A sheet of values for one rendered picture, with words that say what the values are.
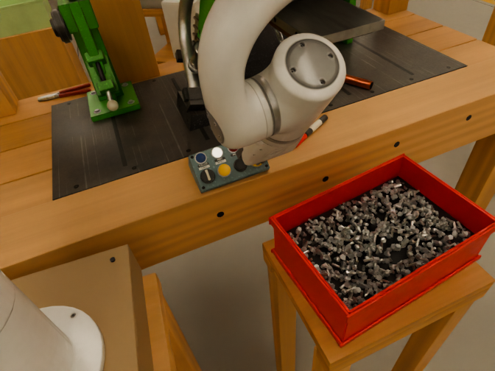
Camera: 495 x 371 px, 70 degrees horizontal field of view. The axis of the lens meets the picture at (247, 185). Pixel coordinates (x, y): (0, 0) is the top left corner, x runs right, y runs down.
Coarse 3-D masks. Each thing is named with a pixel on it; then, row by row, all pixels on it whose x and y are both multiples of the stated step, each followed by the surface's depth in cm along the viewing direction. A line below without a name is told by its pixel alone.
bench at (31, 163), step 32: (416, 32) 120; (448, 32) 117; (160, 64) 119; (32, 96) 111; (0, 128) 99; (32, 128) 97; (0, 160) 88; (32, 160) 87; (480, 160) 116; (0, 192) 79; (32, 192) 78; (480, 192) 120
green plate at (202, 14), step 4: (200, 0) 79; (204, 0) 76; (208, 0) 74; (212, 0) 72; (200, 4) 79; (204, 4) 77; (208, 4) 74; (212, 4) 72; (200, 8) 79; (204, 8) 77; (208, 8) 75; (200, 12) 80; (204, 12) 77; (208, 12) 75; (200, 16) 80; (204, 16) 78; (200, 20) 80; (204, 20) 78; (200, 24) 81; (200, 28) 81; (200, 32) 81
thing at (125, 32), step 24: (96, 0) 94; (120, 0) 96; (384, 0) 132; (408, 0) 132; (120, 24) 100; (144, 24) 102; (120, 48) 103; (144, 48) 106; (0, 72) 102; (120, 72) 108; (144, 72) 111; (0, 96) 99
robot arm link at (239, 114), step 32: (224, 0) 35; (256, 0) 32; (288, 0) 33; (224, 32) 34; (256, 32) 34; (224, 64) 35; (224, 96) 37; (256, 96) 40; (224, 128) 40; (256, 128) 41
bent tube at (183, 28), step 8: (184, 0) 80; (192, 0) 80; (184, 8) 82; (184, 16) 83; (184, 24) 84; (184, 32) 85; (184, 40) 85; (184, 48) 85; (192, 48) 86; (184, 56) 85; (184, 64) 85; (192, 72) 84; (192, 80) 84
